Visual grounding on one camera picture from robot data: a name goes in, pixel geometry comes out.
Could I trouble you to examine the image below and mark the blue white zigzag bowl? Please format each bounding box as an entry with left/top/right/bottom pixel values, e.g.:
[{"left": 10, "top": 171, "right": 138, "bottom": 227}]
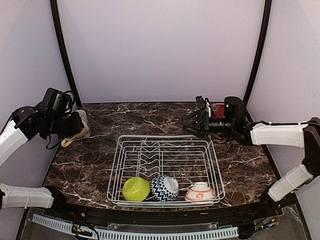
[{"left": 150, "top": 175, "right": 179, "bottom": 202}]

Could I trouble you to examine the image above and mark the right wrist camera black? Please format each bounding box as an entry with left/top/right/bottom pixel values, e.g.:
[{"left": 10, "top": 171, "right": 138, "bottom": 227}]
[{"left": 224, "top": 96, "right": 246, "bottom": 122}]

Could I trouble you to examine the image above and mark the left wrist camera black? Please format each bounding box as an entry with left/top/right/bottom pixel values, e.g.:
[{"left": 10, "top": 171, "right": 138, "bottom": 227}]
[{"left": 41, "top": 87, "right": 73, "bottom": 114}]

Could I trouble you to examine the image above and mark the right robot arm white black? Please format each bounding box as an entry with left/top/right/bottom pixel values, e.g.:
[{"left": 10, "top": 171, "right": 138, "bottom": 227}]
[{"left": 179, "top": 110, "right": 320, "bottom": 217}]

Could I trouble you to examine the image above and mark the white red patterned bowl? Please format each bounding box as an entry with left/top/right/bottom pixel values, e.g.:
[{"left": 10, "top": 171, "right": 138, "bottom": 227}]
[{"left": 185, "top": 181, "right": 216, "bottom": 204}]

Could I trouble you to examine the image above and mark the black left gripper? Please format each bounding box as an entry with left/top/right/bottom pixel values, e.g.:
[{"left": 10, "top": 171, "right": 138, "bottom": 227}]
[{"left": 45, "top": 110, "right": 84, "bottom": 138}]

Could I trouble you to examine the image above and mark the right black frame post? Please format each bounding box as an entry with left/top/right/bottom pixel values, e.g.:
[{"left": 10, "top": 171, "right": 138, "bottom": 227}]
[{"left": 243, "top": 0, "right": 272, "bottom": 105}]

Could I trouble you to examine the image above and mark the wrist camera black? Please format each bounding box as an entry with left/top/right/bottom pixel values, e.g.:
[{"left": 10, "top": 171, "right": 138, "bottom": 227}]
[
  {"left": 224, "top": 96, "right": 246, "bottom": 122},
  {"left": 41, "top": 87, "right": 73, "bottom": 114}
]

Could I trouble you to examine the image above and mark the yellow mug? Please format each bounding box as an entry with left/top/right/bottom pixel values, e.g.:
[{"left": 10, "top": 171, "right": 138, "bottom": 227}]
[{"left": 61, "top": 129, "right": 86, "bottom": 148}]

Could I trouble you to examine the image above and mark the white slotted cable duct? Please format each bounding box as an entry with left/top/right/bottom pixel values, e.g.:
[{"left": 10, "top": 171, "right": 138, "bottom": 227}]
[{"left": 31, "top": 214, "right": 239, "bottom": 240}]

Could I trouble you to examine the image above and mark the white patterned tall mug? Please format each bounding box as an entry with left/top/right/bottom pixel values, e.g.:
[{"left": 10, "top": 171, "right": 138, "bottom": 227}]
[{"left": 75, "top": 109, "right": 92, "bottom": 140}]

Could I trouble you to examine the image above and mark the red floral plate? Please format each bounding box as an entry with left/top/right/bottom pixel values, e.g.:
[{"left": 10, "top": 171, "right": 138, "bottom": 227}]
[{"left": 211, "top": 103, "right": 225, "bottom": 118}]

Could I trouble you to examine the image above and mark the lime green bowl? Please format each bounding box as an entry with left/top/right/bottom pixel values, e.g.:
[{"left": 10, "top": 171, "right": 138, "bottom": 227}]
[{"left": 122, "top": 177, "right": 151, "bottom": 202}]

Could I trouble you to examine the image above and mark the black front rail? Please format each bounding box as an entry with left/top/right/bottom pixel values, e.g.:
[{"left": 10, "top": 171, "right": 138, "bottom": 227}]
[{"left": 44, "top": 202, "right": 284, "bottom": 235}]

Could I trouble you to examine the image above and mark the left black frame post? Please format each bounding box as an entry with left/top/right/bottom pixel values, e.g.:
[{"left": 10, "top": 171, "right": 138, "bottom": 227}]
[{"left": 49, "top": 0, "right": 82, "bottom": 108}]

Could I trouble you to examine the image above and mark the black frame post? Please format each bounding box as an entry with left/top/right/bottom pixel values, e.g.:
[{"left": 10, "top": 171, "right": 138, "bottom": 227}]
[
  {"left": 243, "top": 0, "right": 272, "bottom": 105},
  {"left": 49, "top": 0, "right": 82, "bottom": 108}
]

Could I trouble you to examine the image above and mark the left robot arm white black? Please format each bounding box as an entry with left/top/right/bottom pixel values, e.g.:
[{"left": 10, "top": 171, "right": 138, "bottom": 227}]
[{"left": 0, "top": 106, "right": 84, "bottom": 218}]

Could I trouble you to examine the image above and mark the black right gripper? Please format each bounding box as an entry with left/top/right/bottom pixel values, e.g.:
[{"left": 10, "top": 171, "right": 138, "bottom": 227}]
[{"left": 179, "top": 109, "right": 236, "bottom": 138}]

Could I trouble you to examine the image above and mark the white wire dish rack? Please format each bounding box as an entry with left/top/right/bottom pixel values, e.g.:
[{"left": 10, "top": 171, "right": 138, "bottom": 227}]
[{"left": 106, "top": 135, "right": 226, "bottom": 208}]

